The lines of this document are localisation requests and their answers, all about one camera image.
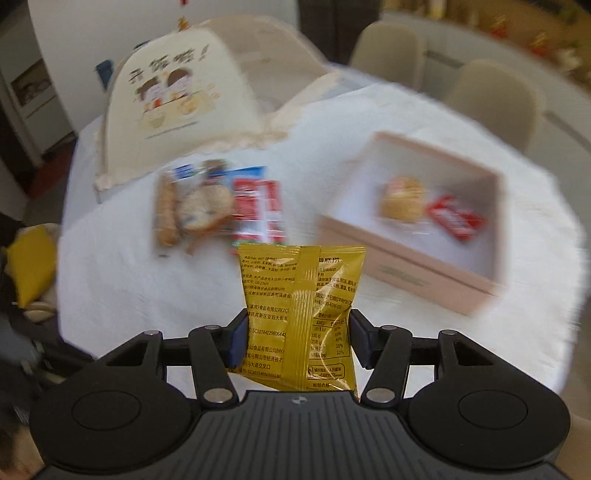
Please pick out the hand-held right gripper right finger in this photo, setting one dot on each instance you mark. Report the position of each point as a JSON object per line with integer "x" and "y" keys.
{"x": 359, "y": 337}

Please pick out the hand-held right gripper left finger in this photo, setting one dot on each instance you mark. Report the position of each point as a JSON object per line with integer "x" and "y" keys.
{"x": 239, "y": 339}

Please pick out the yellow snack packet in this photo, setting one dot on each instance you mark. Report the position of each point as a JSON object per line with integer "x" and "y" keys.
{"x": 300, "y": 300}

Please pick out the pink cardboard box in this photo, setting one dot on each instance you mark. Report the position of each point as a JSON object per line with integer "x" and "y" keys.
{"x": 415, "y": 277}

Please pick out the red and white snack packet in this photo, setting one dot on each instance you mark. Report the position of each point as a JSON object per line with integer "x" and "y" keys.
{"x": 258, "y": 217}

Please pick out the round bread packet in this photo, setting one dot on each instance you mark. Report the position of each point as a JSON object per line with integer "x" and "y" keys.
{"x": 205, "y": 207}

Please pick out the long biscuit packet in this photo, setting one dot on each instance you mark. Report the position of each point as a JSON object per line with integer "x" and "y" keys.
{"x": 167, "y": 212}

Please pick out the dark red snack packet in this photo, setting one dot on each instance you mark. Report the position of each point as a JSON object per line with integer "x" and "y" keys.
{"x": 455, "y": 219}

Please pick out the blue snack packet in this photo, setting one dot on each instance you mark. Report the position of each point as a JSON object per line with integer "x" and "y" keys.
{"x": 249, "y": 175}

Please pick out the white fluffy tablecloth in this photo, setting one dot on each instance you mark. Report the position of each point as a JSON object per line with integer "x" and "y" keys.
{"x": 138, "y": 277}

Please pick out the wrapped round bun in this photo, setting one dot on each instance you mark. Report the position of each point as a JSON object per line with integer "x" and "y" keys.
{"x": 402, "y": 201}

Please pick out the yellow cushion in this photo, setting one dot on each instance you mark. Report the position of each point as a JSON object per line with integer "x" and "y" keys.
{"x": 32, "y": 263}

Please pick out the cream printed food cover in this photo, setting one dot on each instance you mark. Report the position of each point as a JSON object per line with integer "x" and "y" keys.
{"x": 184, "y": 92}

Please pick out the beige dining chair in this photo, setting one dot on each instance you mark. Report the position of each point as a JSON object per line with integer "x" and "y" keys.
{"x": 388, "y": 50}
{"x": 494, "y": 101}

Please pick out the grey sideboard cabinet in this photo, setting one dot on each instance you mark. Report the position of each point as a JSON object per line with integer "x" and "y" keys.
{"x": 568, "y": 120}

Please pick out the dark tall cabinet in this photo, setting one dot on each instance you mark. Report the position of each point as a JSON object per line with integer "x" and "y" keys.
{"x": 337, "y": 27}

